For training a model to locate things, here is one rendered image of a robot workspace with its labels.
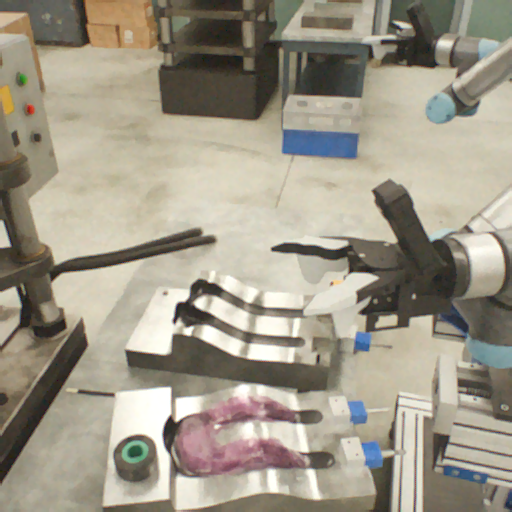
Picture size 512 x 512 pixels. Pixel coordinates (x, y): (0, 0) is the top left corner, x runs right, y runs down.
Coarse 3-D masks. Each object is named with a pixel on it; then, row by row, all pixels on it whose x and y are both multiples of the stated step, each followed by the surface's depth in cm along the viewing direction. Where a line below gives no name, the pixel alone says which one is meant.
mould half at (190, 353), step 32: (160, 288) 155; (224, 288) 145; (160, 320) 144; (192, 320) 133; (256, 320) 141; (288, 320) 140; (128, 352) 136; (160, 352) 134; (192, 352) 132; (224, 352) 130; (256, 352) 131; (288, 352) 130; (288, 384) 132; (320, 384) 130
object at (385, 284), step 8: (376, 272) 58; (384, 272) 58; (392, 272) 58; (400, 272) 58; (376, 280) 57; (384, 280) 57; (392, 280) 57; (400, 280) 58; (360, 288) 55; (368, 288) 55; (376, 288) 56; (384, 288) 56; (392, 288) 57; (360, 296) 55; (368, 296) 56
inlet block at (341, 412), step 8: (336, 400) 119; (344, 400) 119; (360, 400) 121; (328, 408) 121; (336, 408) 117; (344, 408) 117; (352, 408) 119; (360, 408) 119; (368, 408) 120; (376, 408) 120; (384, 408) 120; (336, 416) 116; (344, 416) 116; (352, 416) 117; (360, 416) 117; (336, 424) 117
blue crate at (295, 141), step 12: (288, 132) 432; (300, 132) 430; (312, 132) 428; (324, 132) 427; (336, 132) 425; (348, 132) 423; (288, 144) 437; (300, 144) 436; (312, 144) 434; (324, 144) 433; (336, 144) 431; (348, 144) 429; (336, 156) 436; (348, 156) 435
